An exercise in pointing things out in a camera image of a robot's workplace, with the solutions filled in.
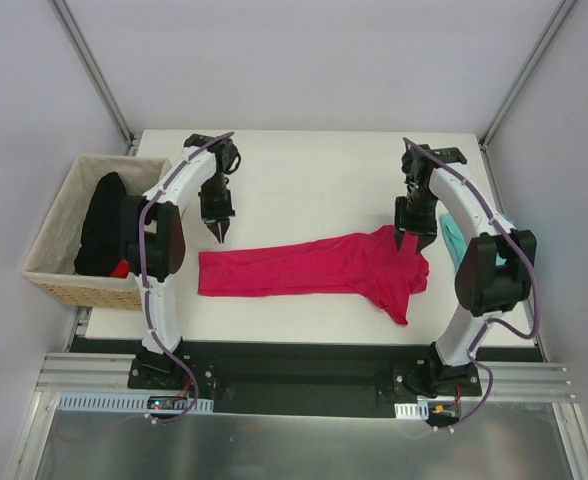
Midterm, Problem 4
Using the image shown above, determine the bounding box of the pink t shirt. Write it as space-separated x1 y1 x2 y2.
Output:
197 225 430 326

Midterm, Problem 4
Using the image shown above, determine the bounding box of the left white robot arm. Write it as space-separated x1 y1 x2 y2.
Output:
120 132 242 389

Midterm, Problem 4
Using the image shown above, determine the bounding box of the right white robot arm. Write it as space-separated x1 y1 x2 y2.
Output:
394 139 541 395

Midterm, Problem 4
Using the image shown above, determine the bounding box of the folded teal t shirt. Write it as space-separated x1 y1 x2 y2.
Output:
439 211 517 271

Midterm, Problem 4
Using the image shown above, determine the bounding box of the red t shirt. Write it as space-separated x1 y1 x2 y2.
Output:
110 260 130 279

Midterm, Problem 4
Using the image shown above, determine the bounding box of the black t shirt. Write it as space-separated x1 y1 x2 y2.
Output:
74 172 126 278

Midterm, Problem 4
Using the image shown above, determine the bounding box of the wicker laundry basket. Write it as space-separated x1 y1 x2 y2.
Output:
20 154 174 312

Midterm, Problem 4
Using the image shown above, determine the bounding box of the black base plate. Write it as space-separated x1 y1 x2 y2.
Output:
127 341 482 418

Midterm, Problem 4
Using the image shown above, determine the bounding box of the right white cable duct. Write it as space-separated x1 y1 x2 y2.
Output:
394 401 429 421

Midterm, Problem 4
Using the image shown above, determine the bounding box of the white cable duct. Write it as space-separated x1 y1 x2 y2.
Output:
58 393 214 415
394 401 429 421

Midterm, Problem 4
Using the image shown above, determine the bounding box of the aluminium rail frame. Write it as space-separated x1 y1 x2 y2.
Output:
8 292 588 479

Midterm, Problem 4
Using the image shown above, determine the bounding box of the left white cable duct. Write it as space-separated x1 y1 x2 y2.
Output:
58 393 214 415

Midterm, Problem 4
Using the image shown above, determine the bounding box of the left rear aluminium post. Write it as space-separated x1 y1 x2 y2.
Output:
48 0 136 150

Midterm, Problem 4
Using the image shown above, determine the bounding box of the aluminium post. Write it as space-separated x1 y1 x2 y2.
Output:
478 0 580 152
48 0 136 150

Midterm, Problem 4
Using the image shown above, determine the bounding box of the right rear aluminium post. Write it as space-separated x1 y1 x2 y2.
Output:
478 0 580 152

